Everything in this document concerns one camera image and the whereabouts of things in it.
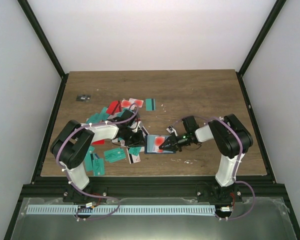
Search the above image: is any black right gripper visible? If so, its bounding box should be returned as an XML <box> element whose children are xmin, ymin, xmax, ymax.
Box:
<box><xmin>159</xmin><ymin>132</ymin><xmax>191</xmax><ymax>152</ymax></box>

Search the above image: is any white red circle card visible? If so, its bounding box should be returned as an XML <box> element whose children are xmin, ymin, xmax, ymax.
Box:
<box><xmin>146</xmin><ymin>134</ymin><xmax>168</xmax><ymax>154</ymax></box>

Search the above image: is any blue card holder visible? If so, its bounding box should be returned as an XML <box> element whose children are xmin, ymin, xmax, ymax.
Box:
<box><xmin>144</xmin><ymin>134</ymin><xmax>176</xmax><ymax>154</ymax></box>

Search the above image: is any teal VIP card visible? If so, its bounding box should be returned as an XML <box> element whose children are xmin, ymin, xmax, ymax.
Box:
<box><xmin>92</xmin><ymin>158</ymin><xmax>105</xmax><ymax>177</ymax></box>
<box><xmin>104</xmin><ymin>147</ymin><xmax>126</xmax><ymax>163</ymax></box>

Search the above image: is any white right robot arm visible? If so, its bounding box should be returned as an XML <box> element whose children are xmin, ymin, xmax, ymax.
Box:
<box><xmin>157</xmin><ymin>113</ymin><xmax>253</xmax><ymax>202</ymax></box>

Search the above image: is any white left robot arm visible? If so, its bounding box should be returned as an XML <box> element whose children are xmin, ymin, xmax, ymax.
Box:
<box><xmin>50</xmin><ymin>109</ymin><xmax>145</xmax><ymax>202</ymax></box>

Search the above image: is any white red blotch card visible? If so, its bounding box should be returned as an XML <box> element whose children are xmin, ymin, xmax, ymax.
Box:
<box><xmin>121</xmin><ymin>98</ymin><xmax>144</xmax><ymax>109</ymax></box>

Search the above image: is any red black striped card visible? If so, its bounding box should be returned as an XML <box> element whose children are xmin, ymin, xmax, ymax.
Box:
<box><xmin>106</xmin><ymin>100</ymin><xmax>122</xmax><ymax>115</ymax></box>

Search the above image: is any teal card black stripe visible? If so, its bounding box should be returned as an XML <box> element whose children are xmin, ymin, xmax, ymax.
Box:
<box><xmin>145</xmin><ymin>98</ymin><xmax>156</xmax><ymax>111</ymax></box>

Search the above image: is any light blue slotted strip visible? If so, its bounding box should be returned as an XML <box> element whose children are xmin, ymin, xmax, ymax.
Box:
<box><xmin>26</xmin><ymin>204</ymin><xmax>216</xmax><ymax>216</ymax></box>

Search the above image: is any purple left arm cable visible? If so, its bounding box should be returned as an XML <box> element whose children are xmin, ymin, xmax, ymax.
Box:
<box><xmin>56</xmin><ymin>103</ymin><xmax>140</xmax><ymax>176</ymax></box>

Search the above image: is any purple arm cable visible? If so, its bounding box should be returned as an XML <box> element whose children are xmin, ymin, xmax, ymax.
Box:
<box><xmin>171</xmin><ymin>115</ymin><xmax>243</xmax><ymax>176</ymax></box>
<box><xmin>56</xmin><ymin>103</ymin><xmax>140</xmax><ymax>176</ymax></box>

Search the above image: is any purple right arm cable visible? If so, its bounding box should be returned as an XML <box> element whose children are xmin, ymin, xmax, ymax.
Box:
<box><xmin>171</xmin><ymin>115</ymin><xmax>243</xmax><ymax>176</ymax></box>

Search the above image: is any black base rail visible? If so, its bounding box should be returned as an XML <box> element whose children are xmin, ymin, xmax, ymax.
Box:
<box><xmin>19</xmin><ymin>175</ymin><xmax>288</xmax><ymax>203</ymax></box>

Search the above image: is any black frame post left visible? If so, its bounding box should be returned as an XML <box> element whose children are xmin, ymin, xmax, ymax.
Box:
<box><xmin>16</xmin><ymin>0</ymin><xmax>66</xmax><ymax>76</ymax></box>

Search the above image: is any black frame post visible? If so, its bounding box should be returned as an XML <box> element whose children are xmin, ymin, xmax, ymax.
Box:
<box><xmin>16</xmin><ymin>0</ymin><xmax>66</xmax><ymax>76</ymax></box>
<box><xmin>239</xmin><ymin>0</ymin><xmax>287</xmax><ymax>75</ymax></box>

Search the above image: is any black frame post right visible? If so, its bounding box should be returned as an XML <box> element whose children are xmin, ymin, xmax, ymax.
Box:
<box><xmin>239</xmin><ymin>0</ymin><xmax>287</xmax><ymax>75</ymax></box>

